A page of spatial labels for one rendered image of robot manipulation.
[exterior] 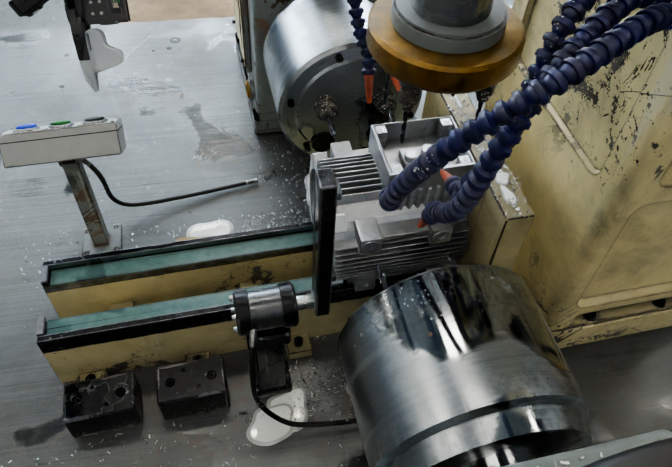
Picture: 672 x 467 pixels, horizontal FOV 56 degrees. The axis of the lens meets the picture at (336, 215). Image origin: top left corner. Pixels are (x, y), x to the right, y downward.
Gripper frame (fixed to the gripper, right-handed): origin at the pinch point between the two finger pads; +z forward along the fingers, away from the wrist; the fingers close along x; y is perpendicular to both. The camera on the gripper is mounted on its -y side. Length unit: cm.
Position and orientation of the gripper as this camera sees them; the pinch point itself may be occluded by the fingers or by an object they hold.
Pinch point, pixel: (90, 83)
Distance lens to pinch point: 105.9
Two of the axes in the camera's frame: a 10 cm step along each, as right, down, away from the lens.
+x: -2.1, -2.8, 9.4
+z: 0.8, 9.5, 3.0
